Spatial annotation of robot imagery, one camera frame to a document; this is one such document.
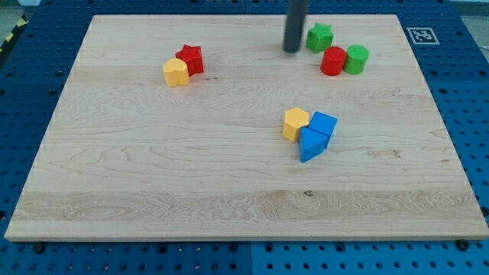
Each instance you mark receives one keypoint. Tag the white fiducial marker tag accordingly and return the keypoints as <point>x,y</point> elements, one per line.
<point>422,36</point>

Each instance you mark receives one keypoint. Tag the green star block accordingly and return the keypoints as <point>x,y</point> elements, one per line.
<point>319,37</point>

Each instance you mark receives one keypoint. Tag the blue cube block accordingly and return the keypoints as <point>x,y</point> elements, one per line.
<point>323,124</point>

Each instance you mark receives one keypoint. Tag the blue triangle block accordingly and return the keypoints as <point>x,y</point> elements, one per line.
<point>311,144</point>

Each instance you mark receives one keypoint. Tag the green cylinder block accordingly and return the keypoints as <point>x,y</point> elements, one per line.
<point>357,56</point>

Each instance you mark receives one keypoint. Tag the yellow heart block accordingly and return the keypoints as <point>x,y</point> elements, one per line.
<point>176,72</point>

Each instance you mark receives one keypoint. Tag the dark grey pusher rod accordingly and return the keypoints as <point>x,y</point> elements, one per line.
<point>293,32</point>

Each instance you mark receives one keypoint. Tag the yellow hexagon block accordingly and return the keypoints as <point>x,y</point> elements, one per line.
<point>294,119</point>

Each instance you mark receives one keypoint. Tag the red star block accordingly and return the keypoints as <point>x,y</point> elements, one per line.
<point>192,57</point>

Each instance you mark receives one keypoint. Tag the red cylinder block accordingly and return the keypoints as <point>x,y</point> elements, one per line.
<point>333,61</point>

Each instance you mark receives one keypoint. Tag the wooden board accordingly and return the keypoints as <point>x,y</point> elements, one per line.
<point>128,158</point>

